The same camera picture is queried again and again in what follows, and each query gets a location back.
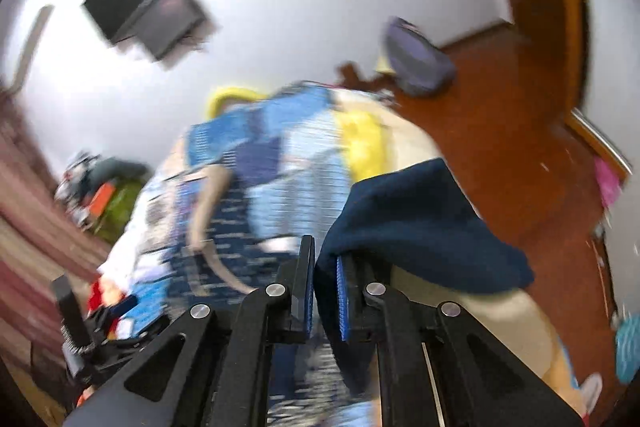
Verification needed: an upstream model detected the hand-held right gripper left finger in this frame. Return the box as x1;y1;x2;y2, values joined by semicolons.
62;234;317;427

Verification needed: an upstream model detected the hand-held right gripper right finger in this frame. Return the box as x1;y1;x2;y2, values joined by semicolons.
336;254;586;427

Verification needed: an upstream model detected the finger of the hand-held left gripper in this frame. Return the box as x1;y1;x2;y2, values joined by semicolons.
106;294;141;322

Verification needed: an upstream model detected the navy patterned garment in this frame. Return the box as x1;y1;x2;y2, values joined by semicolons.
172;159;536;427

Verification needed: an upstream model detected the white cloth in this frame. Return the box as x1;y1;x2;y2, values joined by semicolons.
96;251;168;293

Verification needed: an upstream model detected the green bag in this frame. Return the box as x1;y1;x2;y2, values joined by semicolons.
97;179;147;244

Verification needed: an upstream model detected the maroon striped curtain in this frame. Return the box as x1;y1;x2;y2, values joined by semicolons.
0;89;110;410

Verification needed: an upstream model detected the orange item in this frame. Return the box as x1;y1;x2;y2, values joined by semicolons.
86;184;115;219

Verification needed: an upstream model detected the grey cloth bundle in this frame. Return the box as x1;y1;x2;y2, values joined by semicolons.
54;151;151;228

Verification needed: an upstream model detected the blue patchwork blanket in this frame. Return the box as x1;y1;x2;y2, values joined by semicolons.
97;84;386;427

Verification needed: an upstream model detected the yellow pillow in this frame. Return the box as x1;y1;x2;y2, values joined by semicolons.
206;85;262;118

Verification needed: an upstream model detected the purple backpack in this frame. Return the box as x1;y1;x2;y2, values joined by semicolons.
381;17;457;98

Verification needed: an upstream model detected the pink object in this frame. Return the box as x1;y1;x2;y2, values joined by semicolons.
593;157;624;208

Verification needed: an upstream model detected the teal object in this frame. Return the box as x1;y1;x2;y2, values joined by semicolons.
614;313;640;384

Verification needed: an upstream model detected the white wall conduit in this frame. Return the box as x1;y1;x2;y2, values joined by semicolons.
11;4;54;94

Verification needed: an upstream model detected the metal rail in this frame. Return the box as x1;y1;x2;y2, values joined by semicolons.
566;108;634;182

